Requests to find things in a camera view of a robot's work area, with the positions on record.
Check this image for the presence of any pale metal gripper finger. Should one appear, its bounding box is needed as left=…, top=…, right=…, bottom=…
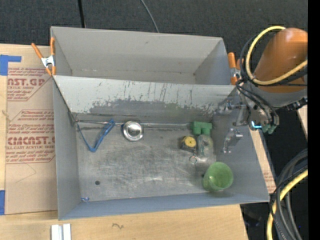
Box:
left=216, top=97, right=247, bottom=115
left=221, top=127, right=244, bottom=154

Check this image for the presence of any clear plastic bottle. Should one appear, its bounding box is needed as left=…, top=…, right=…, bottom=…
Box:
left=189, top=133, right=217, bottom=166

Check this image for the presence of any green toy brick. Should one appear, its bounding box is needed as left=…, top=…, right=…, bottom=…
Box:
left=189, top=120, right=213, bottom=136

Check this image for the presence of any green cup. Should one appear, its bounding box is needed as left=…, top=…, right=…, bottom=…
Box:
left=201, top=161, right=235, bottom=193

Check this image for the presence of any yellow and black round thing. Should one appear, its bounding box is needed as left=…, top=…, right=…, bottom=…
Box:
left=178, top=135, right=198, bottom=153

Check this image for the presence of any grey metal bin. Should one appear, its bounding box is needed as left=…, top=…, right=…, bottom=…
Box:
left=49, top=25, right=271, bottom=221

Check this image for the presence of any silver round metal bowl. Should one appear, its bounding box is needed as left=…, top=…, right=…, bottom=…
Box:
left=121, top=120, right=145, bottom=142

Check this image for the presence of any brown cardboard board red print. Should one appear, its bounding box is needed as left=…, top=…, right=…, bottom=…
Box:
left=0, top=43, right=59, bottom=216

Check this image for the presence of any black cylinder on white bracket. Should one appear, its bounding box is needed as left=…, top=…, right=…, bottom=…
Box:
left=286, top=97, right=308, bottom=112

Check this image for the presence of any blue triangle frame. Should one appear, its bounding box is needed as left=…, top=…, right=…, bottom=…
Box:
left=75, top=118, right=117, bottom=153

